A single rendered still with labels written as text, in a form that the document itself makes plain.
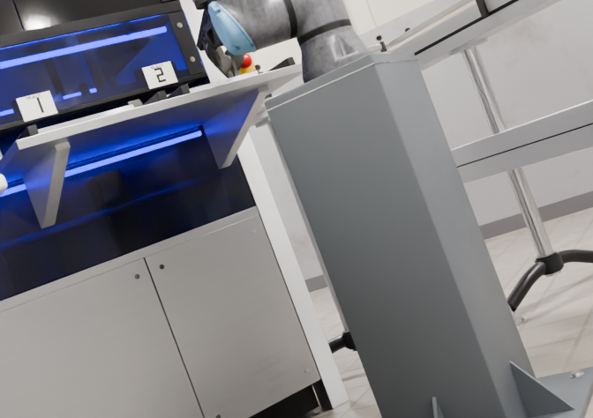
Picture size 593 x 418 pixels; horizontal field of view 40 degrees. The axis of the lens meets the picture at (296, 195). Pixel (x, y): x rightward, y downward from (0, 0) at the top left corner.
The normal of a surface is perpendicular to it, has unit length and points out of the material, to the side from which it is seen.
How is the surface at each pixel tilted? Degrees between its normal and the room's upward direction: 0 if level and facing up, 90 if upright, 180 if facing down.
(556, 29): 90
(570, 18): 90
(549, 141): 90
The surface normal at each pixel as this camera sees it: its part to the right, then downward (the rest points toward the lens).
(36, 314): 0.48, -0.18
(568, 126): -0.80, 0.30
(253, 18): 0.28, 0.18
